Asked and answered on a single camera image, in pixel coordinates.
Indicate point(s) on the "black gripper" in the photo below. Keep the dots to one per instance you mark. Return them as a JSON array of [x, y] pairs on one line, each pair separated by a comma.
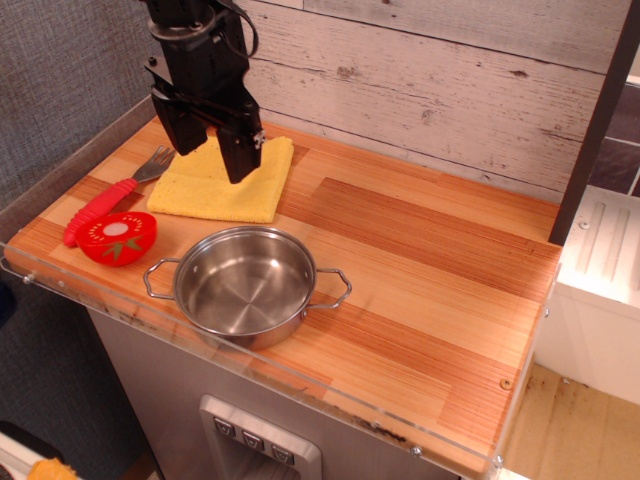
[[200, 82]]

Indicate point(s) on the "yellow cloth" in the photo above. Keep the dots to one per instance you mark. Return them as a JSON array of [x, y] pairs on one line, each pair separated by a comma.
[[196, 185]]

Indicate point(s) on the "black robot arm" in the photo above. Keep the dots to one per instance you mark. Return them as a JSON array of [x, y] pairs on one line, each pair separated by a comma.
[[180, 13]]

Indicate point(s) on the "red toy tomato half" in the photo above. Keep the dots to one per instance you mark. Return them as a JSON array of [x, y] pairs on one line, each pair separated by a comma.
[[118, 239]]

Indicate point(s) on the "clear acrylic table guard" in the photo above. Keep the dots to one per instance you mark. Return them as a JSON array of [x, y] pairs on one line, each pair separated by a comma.
[[401, 371]]

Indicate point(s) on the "grey toy fridge cabinet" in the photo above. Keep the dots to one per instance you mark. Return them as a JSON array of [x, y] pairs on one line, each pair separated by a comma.
[[164, 384]]

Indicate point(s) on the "silver dispenser button panel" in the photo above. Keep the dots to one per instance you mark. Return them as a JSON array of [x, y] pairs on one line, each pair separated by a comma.
[[244, 446]]

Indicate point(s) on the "yellow object bottom left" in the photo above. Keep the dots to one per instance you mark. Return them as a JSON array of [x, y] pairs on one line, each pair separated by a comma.
[[51, 469]]

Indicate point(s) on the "white toy sink unit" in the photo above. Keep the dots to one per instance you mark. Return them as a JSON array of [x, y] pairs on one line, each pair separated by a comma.
[[590, 327]]

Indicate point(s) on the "fork with red handle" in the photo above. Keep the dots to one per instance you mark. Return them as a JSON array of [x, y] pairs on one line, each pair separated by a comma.
[[103, 203]]

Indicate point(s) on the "steel pot with handles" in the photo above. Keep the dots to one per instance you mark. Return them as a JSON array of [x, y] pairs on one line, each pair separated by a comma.
[[249, 285]]

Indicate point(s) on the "dark right shelf post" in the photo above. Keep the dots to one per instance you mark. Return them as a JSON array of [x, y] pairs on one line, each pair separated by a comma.
[[610, 93]]

